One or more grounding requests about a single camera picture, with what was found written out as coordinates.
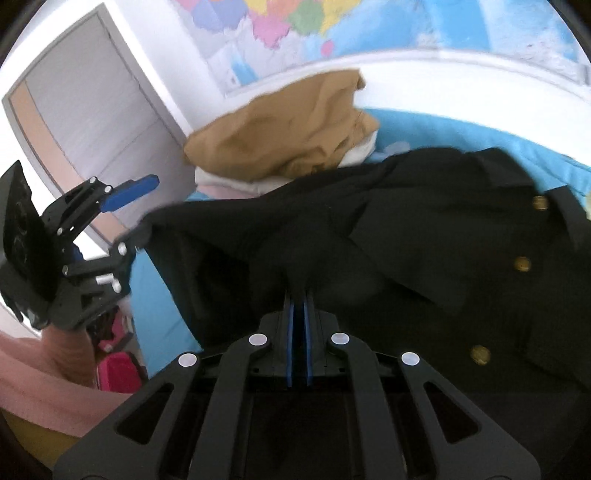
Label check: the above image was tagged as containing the blue flower print bedsheet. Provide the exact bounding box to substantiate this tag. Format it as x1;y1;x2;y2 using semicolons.
129;108;591;357

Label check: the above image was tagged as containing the pink bag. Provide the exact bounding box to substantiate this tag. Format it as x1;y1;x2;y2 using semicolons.
95;309;148;394

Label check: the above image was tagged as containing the black coat with gold buttons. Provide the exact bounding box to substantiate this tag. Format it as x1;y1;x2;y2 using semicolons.
115;148;591;462

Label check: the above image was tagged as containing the brown garment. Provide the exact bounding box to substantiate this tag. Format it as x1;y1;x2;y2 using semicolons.
184;69;382;178

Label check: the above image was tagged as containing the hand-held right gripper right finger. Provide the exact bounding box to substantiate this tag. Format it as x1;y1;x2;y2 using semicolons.
304;290;541;480

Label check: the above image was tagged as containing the white garment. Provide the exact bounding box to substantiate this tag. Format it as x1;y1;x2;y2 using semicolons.
194;134;380;199

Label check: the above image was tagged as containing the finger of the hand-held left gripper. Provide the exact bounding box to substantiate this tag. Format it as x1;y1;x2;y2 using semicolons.
50;230;151;330
42;174;160;241

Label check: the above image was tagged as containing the colourful wall map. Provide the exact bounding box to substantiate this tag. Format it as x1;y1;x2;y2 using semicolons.
178;0;591;95

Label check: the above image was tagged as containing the person's left forearm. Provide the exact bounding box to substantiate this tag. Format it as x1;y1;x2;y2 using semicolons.
0;329;134;439

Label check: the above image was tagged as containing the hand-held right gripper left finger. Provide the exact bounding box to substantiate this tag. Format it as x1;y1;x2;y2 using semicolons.
53;290;295;480

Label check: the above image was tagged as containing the yellow cloth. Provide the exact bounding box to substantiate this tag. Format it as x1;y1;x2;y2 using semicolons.
0;411;80;468

